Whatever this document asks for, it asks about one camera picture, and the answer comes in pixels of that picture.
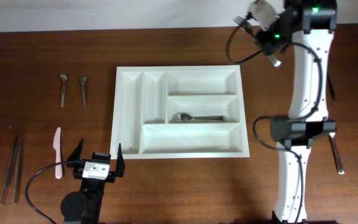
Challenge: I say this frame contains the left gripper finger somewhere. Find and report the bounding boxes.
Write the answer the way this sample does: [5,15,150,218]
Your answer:
[115,143,126,177]
[67,138,84,162]

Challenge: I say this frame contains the steel fork dark handle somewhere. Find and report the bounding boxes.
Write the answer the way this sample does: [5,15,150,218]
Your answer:
[327,74,336,103]

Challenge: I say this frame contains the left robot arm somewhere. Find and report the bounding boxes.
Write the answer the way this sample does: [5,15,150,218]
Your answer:
[60,139,126,223]

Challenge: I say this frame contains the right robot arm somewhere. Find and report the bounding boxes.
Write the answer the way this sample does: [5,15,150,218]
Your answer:
[249,1,337,223]

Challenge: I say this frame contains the pink plastic knife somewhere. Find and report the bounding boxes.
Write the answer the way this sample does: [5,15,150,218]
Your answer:
[53,127,63,179]

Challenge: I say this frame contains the steel tongs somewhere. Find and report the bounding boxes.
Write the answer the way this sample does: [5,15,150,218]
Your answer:
[0,134,22,206]

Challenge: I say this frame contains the white plastic cutlery tray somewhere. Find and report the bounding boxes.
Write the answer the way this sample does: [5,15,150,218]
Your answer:
[110,65,250,159]

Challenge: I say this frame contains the small steel spoon right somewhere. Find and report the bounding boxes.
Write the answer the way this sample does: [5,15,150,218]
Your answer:
[80,76,88,109]

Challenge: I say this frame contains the small steel spoon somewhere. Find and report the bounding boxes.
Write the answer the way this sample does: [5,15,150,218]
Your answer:
[59,73,68,108]
[80,76,88,109]

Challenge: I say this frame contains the small steel spoon left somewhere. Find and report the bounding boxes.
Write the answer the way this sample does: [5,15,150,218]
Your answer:
[59,73,68,108]

